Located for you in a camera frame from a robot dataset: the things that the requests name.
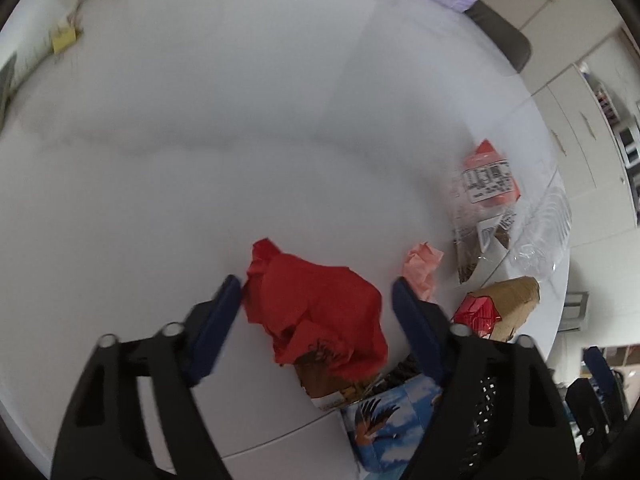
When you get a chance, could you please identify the pink crumpled paper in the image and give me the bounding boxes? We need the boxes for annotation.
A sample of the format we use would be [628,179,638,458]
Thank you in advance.
[401,243,444,301]

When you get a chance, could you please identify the blue printed carton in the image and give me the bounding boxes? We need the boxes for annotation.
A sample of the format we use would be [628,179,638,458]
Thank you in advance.
[341,375,442,479]

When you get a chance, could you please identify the yellow sticky notes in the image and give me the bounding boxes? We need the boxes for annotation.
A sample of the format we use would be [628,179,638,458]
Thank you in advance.
[50,25,78,54]

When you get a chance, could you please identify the dark grey chair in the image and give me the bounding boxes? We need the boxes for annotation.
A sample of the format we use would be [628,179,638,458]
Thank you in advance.
[464,0,533,73]

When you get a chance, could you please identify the brown cardboard piece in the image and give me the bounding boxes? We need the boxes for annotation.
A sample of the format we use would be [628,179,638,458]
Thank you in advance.
[293,347,388,412]

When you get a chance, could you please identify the red labelled plastic wrapper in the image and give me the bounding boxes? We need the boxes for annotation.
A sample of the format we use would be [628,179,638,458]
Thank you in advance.
[450,139,521,284]

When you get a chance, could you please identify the red paper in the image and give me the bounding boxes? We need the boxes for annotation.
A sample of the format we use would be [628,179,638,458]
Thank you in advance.
[242,238,388,382]

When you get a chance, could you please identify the clear plastic bottle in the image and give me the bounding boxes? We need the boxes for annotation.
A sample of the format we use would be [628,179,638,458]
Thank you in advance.
[508,171,573,282]

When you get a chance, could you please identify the white drawer cabinet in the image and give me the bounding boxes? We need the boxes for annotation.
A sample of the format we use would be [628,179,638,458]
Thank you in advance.
[533,65,637,247]

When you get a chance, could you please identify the black foam net sleeve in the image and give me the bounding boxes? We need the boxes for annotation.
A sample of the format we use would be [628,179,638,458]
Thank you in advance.
[401,346,488,479]

